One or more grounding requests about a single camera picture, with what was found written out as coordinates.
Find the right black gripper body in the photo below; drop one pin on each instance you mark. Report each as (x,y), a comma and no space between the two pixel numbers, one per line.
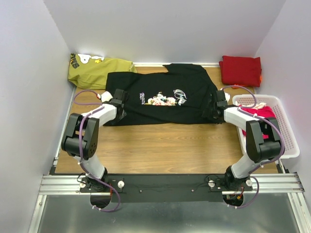
(210,114)

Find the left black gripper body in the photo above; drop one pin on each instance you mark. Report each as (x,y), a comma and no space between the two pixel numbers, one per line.
(124,114)

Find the black floral t-shirt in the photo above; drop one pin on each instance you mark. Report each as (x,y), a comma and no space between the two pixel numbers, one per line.
(182,95)

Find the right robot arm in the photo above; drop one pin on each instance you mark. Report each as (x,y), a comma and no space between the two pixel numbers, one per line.
(264,141)

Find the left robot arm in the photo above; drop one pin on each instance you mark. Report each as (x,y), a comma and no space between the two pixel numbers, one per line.
(80,139)

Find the olive green folded t-shirt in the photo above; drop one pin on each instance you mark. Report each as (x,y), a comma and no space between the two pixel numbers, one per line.
(91,71)

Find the pink t-shirt in basket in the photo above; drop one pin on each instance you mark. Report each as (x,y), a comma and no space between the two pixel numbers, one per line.
(265,111)

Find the red folded t-shirt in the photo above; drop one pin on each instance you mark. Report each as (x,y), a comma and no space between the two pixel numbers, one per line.
(240,70)

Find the orange folded t-shirt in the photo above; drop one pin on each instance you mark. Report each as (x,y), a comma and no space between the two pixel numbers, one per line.
(260,82)

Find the white plastic basket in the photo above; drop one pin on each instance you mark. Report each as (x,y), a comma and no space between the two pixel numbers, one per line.
(291,147)

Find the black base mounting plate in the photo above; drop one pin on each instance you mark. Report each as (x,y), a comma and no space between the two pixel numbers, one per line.
(130,188)

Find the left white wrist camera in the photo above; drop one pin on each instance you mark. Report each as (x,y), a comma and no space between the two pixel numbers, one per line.
(104,97)

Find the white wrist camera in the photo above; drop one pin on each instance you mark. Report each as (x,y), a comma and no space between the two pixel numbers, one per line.
(227,96)
(104,97)

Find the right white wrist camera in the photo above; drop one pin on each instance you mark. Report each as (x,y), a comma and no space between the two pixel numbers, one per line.
(227,96)

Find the aluminium frame rail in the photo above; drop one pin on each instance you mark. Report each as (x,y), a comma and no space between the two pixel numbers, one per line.
(276,204)

